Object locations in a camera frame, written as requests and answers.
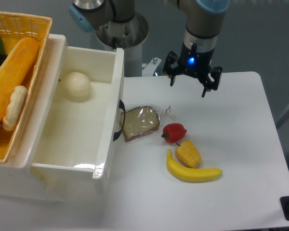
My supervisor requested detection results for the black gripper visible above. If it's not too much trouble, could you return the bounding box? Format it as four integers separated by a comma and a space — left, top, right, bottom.
163, 43, 223, 98

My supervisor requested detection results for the white top drawer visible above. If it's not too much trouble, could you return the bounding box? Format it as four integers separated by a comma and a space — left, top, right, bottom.
32, 47, 124, 188

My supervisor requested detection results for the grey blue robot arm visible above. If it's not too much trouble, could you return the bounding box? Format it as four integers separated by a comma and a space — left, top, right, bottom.
69, 0, 230, 96

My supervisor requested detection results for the white drawer cabinet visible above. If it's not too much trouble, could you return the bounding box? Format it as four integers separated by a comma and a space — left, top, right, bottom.
0, 34, 92, 201

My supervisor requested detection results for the red toy bell pepper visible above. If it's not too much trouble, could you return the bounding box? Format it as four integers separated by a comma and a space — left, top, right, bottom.
161, 123, 187, 143

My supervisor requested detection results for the wrapped bread slice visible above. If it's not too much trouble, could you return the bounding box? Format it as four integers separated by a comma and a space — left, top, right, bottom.
119, 105, 171, 142

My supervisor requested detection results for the yellow toy banana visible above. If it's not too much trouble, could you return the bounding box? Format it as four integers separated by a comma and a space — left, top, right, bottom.
166, 150, 223, 183

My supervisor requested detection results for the white round bun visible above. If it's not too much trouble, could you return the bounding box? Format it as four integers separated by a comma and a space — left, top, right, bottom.
61, 72, 91, 102

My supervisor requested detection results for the orange toy baguette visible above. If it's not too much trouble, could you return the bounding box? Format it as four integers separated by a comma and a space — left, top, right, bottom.
0, 37, 39, 122

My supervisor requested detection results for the cream toy pastry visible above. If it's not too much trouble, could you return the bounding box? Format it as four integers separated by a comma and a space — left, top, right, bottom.
2, 86, 27, 131

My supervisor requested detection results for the yellow wicker basket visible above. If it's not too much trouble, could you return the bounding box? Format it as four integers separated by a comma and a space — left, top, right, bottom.
0, 12, 52, 163

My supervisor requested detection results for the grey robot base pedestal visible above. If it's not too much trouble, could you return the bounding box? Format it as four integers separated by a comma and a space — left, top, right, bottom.
95, 13, 149, 77

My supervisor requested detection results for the black top drawer handle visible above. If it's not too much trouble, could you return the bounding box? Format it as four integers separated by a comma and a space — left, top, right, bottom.
113, 99, 126, 142

